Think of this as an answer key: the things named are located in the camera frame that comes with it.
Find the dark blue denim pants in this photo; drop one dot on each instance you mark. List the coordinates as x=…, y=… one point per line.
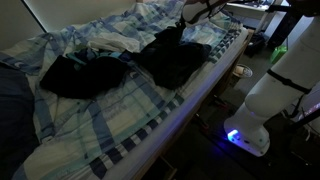
x=170, y=60

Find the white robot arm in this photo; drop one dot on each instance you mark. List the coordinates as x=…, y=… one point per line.
x=292, y=77

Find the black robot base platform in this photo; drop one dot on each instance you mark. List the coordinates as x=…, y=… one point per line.
x=290, y=156

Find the dark garment on bed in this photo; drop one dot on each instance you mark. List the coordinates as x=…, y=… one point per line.
x=69, y=79

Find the white cloth garment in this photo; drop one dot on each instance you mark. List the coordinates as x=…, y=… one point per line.
x=114, y=42

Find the teal and navy garment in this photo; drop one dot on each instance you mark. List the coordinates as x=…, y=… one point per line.
x=86, y=55

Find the white shoe on floor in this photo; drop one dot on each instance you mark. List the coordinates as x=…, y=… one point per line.
x=242, y=71

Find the blue checkered bed sheet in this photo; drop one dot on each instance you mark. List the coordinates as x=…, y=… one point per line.
x=75, y=134

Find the green container on floor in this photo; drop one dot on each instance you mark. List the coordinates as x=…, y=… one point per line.
x=278, y=53

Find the wooden bed frame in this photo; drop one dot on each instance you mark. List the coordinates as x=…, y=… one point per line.
x=200, y=116

